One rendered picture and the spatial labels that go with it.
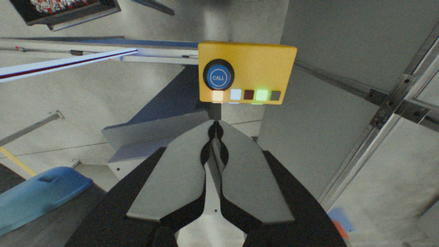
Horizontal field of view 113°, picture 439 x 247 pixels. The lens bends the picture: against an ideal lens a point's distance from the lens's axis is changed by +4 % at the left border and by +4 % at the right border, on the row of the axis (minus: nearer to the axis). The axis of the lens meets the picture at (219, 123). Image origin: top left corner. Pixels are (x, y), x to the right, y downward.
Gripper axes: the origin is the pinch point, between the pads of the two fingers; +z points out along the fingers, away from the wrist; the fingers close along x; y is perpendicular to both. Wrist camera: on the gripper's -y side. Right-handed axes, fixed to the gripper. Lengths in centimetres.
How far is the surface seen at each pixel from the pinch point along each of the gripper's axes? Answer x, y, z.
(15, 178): -159, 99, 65
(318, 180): 45, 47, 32
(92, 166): -154, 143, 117
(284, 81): 11.7, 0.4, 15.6
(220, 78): 0.3, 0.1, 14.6
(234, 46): 2.3, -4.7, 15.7
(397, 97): 45, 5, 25
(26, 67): -24.0, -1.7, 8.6
